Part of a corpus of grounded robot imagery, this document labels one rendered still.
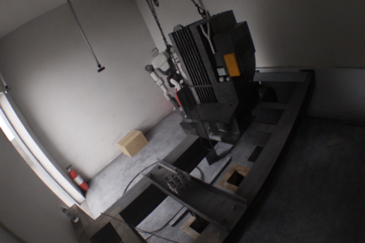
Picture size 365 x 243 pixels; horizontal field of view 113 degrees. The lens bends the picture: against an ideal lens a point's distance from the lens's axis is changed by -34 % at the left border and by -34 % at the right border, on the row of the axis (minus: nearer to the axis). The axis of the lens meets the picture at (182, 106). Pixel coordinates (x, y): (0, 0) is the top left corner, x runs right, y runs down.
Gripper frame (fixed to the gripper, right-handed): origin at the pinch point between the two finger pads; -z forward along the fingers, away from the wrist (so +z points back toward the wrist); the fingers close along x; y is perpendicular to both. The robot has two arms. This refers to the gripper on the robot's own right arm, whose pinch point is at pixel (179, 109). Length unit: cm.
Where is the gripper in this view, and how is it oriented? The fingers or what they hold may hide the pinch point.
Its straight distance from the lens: 261.5
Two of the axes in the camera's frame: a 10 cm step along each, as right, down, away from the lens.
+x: -2.9, -0.2, -9.6
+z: -5.8, -8.0, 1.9
